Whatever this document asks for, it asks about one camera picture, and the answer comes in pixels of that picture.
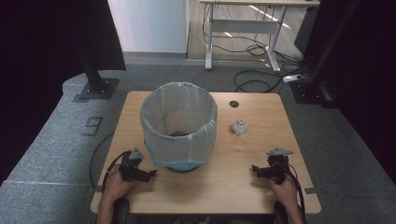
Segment looped black floor cable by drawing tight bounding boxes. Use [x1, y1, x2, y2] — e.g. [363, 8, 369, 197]
[233, 68, 285, 93]

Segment white power strip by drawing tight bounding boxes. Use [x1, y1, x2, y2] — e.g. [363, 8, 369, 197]
[282, 74, 304, 84]

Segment thin black floor cable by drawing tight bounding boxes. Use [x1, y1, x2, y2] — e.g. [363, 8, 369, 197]
[89, 132, 115, 189]

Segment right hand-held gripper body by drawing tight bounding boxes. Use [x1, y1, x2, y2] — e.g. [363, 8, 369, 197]
[266, 147, 295, 185]

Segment person's right hand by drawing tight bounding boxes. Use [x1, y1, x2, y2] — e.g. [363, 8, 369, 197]
[270, 176, 300, 209]

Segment person's left hand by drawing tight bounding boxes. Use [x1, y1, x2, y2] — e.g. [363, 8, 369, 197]
[102, 166, 140, 203]

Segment black chair armrest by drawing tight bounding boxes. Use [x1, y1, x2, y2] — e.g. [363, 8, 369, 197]
[111, 198, 131, 224]
[273, 201, 290, 224]

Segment white desk with metal legs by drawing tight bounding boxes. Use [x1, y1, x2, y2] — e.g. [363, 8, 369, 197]
[199, 0, 321, 73]

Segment hand-held gripper black cable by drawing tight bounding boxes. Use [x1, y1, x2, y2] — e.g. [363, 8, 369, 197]
[279, 161, 307, 220]
[101, 149, 132, 192]

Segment left hand-held gripper black cable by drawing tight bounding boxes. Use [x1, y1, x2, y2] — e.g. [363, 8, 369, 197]
[101, 149, 132, 192]

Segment white bag lined trash bin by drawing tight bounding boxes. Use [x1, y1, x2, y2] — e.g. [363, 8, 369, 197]
[139, 81, 219, 174]

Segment black metal stand with base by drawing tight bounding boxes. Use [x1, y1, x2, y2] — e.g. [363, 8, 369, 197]
[289, 0, 362, 109]

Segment black stand base left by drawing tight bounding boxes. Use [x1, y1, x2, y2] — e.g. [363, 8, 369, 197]
[76, 46, 120, 101]

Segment tangled black cables under desk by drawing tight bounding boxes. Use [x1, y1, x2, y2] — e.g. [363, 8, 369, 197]
[201, 4, 307, 64]

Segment right hand-held gripper black cable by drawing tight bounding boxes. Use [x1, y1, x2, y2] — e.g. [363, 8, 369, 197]
[279, 161, 307, 220]

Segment white partition panel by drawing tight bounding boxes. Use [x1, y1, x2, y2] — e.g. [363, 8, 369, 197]
[106, 0, 191, 54]

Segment black curtain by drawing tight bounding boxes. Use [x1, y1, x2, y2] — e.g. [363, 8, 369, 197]
[303, 0, 396, 185]
[0, 0, 127, 186]

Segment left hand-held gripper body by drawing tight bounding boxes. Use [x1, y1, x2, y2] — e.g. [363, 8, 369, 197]
[118, 147, 148, 182]

